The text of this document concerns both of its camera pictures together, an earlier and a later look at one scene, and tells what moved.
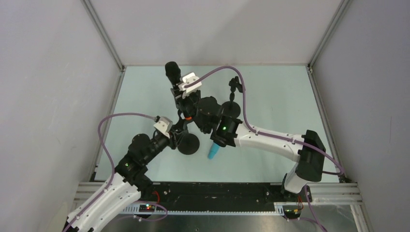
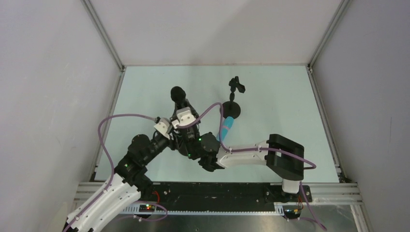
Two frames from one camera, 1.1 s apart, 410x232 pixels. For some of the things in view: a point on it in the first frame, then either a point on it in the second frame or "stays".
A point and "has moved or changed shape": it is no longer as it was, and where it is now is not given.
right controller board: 292,211 stays
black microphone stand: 231,108 stays
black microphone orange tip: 173,72 has moved or changed shape
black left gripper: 176,136 stays
